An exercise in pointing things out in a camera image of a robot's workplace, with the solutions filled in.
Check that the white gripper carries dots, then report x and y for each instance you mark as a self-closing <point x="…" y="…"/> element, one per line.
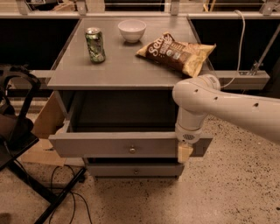
<point x="188" y="136"/>

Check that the grey top drawer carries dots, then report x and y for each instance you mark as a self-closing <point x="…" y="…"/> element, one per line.
<point x="119" y="124"/>

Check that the grey drawer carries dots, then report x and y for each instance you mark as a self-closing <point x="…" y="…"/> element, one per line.
<point x="119" y="124"/>
<point x="135" y="170"/>

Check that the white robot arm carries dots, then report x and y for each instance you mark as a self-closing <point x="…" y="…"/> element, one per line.
<point x="202" y="96"/>

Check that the grey bottom drawer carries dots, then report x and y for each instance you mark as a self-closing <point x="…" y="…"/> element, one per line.
<point x="135" y="170"/>

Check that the grey drawer cabinet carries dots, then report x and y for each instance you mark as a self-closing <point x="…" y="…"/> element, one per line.
<point x="122" y="69"/>

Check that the brown chip bag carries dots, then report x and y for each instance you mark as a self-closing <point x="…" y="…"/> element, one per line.
<point x="184" y="57"/>

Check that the white bowl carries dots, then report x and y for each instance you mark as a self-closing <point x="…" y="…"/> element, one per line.
<point x="132" y="29"/>

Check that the brown cardboard box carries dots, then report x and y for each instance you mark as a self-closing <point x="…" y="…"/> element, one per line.
<point x="50" y="119"/>

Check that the green soda can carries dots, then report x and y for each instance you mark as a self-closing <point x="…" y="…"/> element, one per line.
<point x="95" y="47"/>

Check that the black office chair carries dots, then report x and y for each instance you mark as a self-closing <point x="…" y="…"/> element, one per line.
<point x="17" y="138"/>

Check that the metal window rail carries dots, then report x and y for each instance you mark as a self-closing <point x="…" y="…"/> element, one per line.
<point x="139" y="8"/>

